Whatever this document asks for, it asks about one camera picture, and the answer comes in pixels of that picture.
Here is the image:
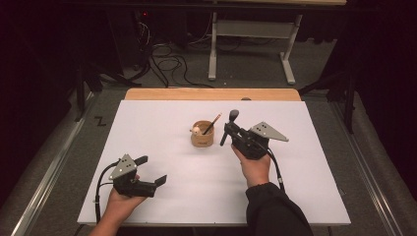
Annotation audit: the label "white metal desk frame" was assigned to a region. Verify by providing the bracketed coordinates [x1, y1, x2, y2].
[208, 0, 348, 86]

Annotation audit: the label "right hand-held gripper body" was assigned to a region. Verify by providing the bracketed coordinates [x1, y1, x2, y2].
[232, 121, 289, 161]

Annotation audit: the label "left hand-held gripper cable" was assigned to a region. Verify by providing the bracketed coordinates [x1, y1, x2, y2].
[94, 159, 121, 224]

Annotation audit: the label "right hand-held gripper cable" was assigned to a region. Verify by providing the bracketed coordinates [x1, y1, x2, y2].
[267, 147, 286, 194]

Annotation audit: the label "hand-held gripper cable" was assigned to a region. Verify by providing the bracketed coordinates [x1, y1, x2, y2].
[94, 159, 121, 224]
[267, 147, 286, 194]

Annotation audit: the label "white table mat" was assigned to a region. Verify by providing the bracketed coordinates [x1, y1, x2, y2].
[77, 99, 352, 226]

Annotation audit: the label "black metal stand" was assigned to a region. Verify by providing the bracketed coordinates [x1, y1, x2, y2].
[297, 65, 359, 135]
[74, 60, 143, 123]

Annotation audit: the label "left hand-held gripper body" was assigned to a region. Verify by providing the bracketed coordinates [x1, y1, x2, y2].
[108, 153, 157, 199]

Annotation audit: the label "black floor cables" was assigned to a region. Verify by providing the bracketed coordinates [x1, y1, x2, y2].
[132, 19, 214, 89]

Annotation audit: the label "aluminium floor rail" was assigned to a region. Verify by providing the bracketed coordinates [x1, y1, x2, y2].
[13, 92, 97, 236]
[329, 100, 407, 236]

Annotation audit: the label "wooden cup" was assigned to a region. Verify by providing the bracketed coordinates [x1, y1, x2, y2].
[190, 119, 215, 148]

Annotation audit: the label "person's right hand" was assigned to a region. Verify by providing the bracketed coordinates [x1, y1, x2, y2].
[230, 146, 271, 189]

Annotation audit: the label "person's left hand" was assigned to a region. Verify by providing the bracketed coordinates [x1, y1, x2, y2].
[107, 189, 147, 217]

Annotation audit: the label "thin brush with gold ferrule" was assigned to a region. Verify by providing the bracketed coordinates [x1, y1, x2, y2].
[202, 112, 223, 136]

